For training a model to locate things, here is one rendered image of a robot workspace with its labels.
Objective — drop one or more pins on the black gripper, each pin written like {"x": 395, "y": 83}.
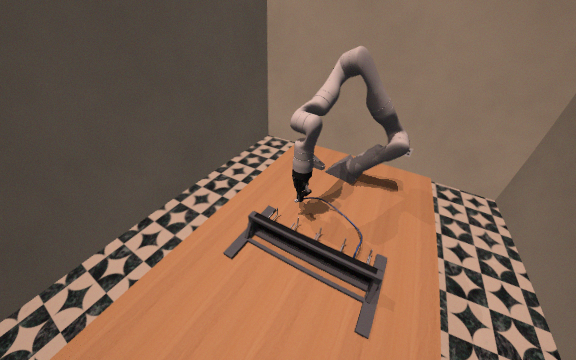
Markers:
{"x": 301, "y": 185}

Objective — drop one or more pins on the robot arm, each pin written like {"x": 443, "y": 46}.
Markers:
{"x": 357, "y": 61}

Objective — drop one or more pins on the dark grey patch panel rack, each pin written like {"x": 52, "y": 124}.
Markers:
{"x": 304, "y": 247}

